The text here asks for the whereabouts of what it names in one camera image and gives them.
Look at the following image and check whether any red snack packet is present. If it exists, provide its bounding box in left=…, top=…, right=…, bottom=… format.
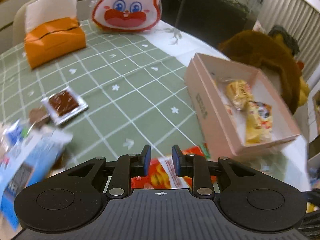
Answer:
left=131, top=143, right=218, bottom=190

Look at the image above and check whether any yellow panda snack bag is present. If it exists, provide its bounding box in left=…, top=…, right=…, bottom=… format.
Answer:
left=245, top=101, right=273, bottom=145

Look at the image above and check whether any chocolate biscuit clear wrapper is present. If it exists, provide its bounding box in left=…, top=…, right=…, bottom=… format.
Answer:
left=41, top=87, right=89, bottom=126

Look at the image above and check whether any small brown candy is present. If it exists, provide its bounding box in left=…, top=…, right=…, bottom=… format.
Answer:
left=29, top=106, right=50, bottom=129

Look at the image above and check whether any blue white snack packet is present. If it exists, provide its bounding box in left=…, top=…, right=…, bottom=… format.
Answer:
left=1, top=119, right=73, bottom=230

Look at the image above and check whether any green checked tablecloth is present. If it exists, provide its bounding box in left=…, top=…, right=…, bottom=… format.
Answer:
left=0, top=18, right=311, bottom=190

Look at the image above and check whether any pink cardboard box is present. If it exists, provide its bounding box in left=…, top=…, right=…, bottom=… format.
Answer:
left=184, top=53, right=301, bottom=160

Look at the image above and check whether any yellow wrapped cake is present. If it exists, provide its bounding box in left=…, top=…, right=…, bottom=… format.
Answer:
left=226, top=80, right=253, bottom=111

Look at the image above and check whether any brown plush toy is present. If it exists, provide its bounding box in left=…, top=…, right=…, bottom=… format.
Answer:
left=219, top=30, right=308, bottom=114

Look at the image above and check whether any red white rabbit pillow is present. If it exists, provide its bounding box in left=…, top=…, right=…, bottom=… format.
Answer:
left=91, top=0, right=162, bottom=33

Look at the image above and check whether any orange tissue box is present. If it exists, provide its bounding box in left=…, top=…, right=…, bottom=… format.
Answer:
left=24, top=0, right=86, bottom=69

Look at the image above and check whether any beige chair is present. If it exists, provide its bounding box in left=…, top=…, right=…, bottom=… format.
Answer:
left=12, top=0, right=39, bottom=46

